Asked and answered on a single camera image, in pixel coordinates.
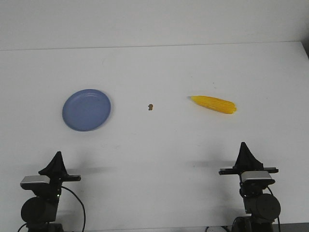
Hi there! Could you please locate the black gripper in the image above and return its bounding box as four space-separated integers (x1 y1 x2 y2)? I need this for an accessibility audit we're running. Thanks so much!
218 142 279 175
38 151 81 191

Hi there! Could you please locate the yellow corn cob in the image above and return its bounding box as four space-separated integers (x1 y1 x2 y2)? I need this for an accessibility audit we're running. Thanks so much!
187 95 237 114

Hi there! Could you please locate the blue round plate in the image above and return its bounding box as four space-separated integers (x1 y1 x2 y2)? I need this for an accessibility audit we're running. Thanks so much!
62 89 112 131

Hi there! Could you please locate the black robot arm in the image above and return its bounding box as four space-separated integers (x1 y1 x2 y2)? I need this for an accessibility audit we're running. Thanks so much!
219 142 281 232
20 151 86 232

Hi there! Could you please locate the white object at table edge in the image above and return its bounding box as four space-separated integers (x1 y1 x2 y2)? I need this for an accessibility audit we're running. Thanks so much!
204 226 231 232

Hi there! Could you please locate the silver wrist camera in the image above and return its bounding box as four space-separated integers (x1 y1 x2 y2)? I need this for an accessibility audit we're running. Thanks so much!
20 175 50 190
240 171 275 186

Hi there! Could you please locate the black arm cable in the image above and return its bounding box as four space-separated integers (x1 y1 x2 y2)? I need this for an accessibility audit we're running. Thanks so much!
60 186 86 232
265 186 282 232

